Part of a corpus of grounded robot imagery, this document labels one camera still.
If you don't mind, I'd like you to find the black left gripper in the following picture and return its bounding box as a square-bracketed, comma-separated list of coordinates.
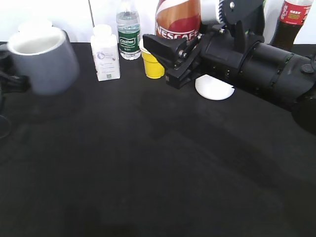
[0, 44, 30, 93]

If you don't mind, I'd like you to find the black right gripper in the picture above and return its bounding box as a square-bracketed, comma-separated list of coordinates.
[143, 28, 247, 89]

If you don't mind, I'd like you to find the brown nescafe coffee bottle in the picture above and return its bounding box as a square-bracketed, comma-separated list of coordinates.
[155, 0, 201, 41]

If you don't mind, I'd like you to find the grey ceramic mug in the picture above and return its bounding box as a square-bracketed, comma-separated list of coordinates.
[7, 27, 79, 95]

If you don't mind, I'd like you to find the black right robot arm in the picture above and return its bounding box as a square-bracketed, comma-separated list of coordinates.
[143, 0, 316, 133]

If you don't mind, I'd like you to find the white ceramic mug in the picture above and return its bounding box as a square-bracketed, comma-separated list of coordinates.
[195, 75, 235, 101]

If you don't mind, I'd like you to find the black ceramic mug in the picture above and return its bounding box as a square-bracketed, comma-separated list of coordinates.
[18, 18, 53, 33]

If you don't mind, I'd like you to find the yellow plastic cup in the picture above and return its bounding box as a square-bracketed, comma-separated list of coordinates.
[139, 39, 164, 79]

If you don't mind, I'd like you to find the clear water bottle green label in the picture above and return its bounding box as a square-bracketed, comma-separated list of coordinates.
[116, 0, 141, 60]

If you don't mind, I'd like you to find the white plastic bottle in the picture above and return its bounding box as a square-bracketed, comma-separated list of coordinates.
[90, 24, 120, 81]

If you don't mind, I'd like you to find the red cola bottle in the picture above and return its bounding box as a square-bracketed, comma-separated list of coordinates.
[270, 0, 314, 51]

